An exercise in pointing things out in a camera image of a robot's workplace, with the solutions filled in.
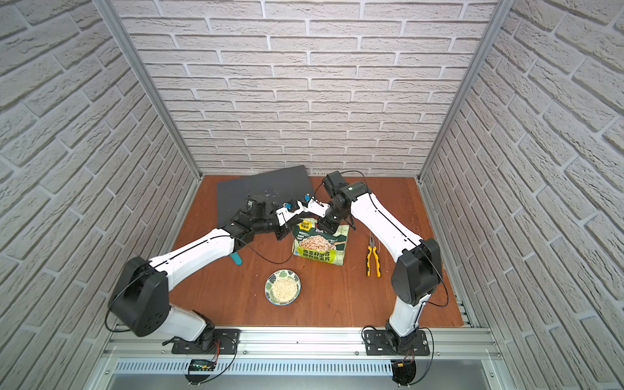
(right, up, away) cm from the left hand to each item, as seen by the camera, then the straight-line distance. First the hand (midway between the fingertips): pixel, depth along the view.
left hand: (297, 210), depth 83 cm
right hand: (+7, -5, -1) cm, 9 cm away
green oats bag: (+6, -11, +1) cm, 13 cm away
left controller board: (-29, -48, -11) cm, 57 cm away
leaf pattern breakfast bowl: (-8, -23, +1) cm, 24 cm away
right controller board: (+33, -47, -13) cm, 59 cm away
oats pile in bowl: (-4, -27, -2) cm, 27 cm away
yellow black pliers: (+29, -15, +10) cm, 34 cm away
